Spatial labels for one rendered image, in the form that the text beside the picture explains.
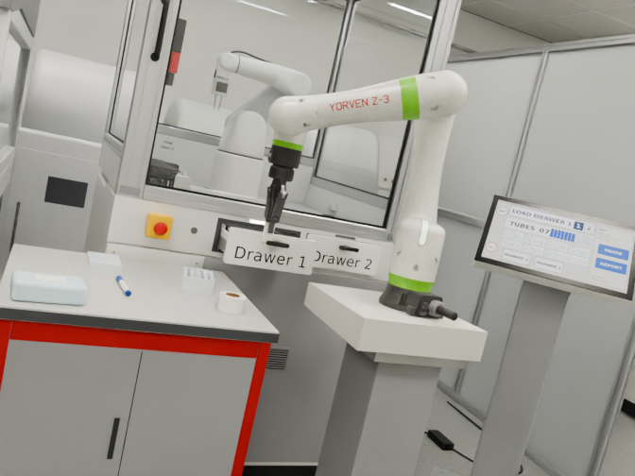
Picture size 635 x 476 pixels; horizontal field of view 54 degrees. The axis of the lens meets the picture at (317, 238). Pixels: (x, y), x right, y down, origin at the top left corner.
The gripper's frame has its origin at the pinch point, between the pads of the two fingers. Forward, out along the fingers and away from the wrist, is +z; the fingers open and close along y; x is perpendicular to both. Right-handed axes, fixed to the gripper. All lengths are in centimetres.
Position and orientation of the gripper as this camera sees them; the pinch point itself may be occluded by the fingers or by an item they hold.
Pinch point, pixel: (268, 232)
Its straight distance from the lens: 188.5
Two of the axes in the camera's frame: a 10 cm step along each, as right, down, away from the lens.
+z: -2.2, 9.7, 1.3
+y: 3.7, 2.0, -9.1
